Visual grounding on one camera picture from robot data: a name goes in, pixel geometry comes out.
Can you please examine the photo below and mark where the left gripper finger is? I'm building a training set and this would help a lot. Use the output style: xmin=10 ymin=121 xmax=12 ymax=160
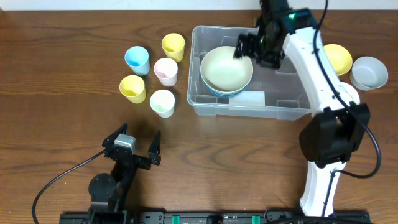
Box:
xmin=148 ymin=131 xmax=161 ymax=166
xmin=102 ymin=123 xmax=128 ymax=148

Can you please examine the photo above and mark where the beige bowl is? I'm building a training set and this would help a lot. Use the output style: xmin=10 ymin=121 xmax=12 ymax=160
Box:
xmin=200 ymin=46 xmax=254 ymax=92

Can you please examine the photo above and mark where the dark blue bowl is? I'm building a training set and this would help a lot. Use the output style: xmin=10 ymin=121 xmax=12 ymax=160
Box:
xmin=210 ymin=90 xmax=243 ymax=98
xmin=204 ymin=83 xmax=248 ymax=98

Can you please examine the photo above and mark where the yellow bowl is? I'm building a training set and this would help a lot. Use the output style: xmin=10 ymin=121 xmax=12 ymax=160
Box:
xmin=324 ymin=44 xmax=353 ymax=76

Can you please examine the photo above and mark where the white bowl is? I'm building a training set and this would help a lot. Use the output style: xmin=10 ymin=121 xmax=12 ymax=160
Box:
xmin=340 ymin=82 xmax=360 ymax=105

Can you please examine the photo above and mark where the grey bowl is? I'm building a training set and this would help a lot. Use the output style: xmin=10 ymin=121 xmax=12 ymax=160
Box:
xmin=349 ymin=57 xmax=389 ymax=91

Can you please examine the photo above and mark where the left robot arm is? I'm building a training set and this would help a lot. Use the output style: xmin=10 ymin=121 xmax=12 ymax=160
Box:
xmin=88 ymin=123 xmax=161 ymax=223

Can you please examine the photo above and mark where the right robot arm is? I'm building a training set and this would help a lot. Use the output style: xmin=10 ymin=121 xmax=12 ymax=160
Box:
xmin=234 ymin=0 xmax=370 ymax=217

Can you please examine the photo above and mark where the clear plastic storage container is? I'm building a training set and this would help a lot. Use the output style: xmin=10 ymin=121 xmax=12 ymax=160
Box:
xmin=187 ymin=26 xmax=311 ymax=121

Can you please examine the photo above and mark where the pale green white cup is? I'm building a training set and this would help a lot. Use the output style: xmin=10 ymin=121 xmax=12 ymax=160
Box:
xmin=150 ymin=90 xmax=175 ymax=118

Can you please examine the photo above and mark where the yellow cup near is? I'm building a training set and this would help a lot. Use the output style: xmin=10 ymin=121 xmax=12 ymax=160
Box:
xmin=119 ymin=75 xmax=146 ymax=104

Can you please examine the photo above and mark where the yellow cup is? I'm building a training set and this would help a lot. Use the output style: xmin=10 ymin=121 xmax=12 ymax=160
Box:
xmin=119 ymin=75 xmax=146 ymax=104
xmin=161 ymin=33 xmax=185 ymax=62

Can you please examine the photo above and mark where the yellow cup far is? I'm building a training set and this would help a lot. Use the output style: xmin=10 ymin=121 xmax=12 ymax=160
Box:
xmin=161 ymin=33 xmax=185 ymax=62

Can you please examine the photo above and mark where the pink cup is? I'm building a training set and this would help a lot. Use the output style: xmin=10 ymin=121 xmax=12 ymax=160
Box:
xmin=154 ymin=58 xmax=178 ymax=87

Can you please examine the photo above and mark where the light blue cup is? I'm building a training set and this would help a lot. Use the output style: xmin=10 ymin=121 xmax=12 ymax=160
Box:
xmin=124 ymin=46 xmax=150 ymax=76

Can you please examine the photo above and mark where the left black cable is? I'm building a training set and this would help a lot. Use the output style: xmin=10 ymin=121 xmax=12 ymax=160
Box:
xmin=32 ymin=149 xmax=107 ymax=224

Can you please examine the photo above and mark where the black cable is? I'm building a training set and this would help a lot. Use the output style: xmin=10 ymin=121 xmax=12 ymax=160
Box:
xmin=32 ymin=149 xmax=107 ymax=224
xmin=312 ymin=0 xmax=382 ymax=180

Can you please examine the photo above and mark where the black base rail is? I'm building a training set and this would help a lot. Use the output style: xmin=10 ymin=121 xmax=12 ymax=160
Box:
xmin=59 ymin=210 xmax=371 ymax=224

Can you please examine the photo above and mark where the right black cable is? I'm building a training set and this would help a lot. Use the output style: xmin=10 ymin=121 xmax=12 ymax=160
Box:
xmin=312 ymin=0 xmax=382 ymax=180

